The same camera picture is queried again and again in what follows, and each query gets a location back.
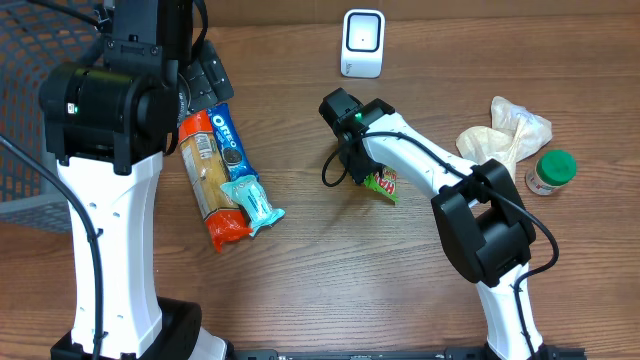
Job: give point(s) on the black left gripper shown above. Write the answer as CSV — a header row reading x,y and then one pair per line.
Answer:
x,y
210,79

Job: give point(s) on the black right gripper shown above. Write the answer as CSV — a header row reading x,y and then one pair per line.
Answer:
x,y
356,170

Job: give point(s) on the green snack packet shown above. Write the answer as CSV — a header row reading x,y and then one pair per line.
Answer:
x,y
383,182

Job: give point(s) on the blue Oreo cookie pack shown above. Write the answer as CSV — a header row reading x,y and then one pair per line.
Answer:
x,y
229,143

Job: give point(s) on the teal snack packet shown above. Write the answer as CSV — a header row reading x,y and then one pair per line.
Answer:
x,y
248,193

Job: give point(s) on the red snack packet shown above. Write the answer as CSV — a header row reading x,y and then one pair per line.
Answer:
x,y
207,172

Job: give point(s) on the beige paper bag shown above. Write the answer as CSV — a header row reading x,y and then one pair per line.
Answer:
x,y
514,135

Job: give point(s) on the green lid jar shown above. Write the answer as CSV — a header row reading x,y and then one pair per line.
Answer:
x,y
552,171

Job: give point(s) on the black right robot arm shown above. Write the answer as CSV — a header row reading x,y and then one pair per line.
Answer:
x,y
481,221

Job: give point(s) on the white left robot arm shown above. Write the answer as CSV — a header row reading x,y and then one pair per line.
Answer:
x,y
110,118

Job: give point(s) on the white barcode scanner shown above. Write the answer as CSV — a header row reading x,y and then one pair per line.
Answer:
x,y
362,46

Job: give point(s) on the dark grey plastic basket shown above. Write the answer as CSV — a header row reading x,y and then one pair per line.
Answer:
x,y
34,39

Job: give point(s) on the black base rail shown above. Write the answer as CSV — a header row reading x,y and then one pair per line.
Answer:
x,y
452,353

